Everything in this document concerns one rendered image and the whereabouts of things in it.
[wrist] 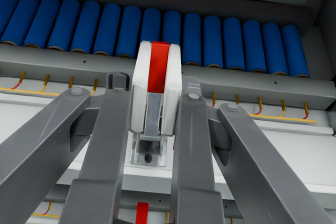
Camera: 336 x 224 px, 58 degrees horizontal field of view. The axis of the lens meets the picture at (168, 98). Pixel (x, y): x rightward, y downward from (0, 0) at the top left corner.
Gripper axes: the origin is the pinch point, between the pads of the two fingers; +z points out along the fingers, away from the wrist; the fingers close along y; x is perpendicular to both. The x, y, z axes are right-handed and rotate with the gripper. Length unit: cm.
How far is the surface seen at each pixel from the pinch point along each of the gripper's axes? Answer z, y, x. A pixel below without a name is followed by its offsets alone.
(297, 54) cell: 10.8, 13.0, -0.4
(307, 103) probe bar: 7.1, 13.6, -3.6
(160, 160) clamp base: 1.1, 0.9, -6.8
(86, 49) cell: 9.1, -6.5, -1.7
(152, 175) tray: 1.1, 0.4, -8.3
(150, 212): 10.8, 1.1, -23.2
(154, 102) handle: 2.3, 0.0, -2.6
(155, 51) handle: 2.5, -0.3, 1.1
